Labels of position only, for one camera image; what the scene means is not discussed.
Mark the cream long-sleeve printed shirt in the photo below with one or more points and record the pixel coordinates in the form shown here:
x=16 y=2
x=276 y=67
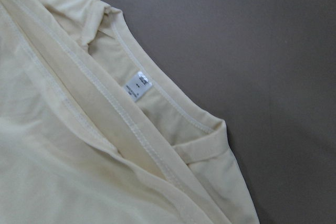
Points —
x=93 y=131

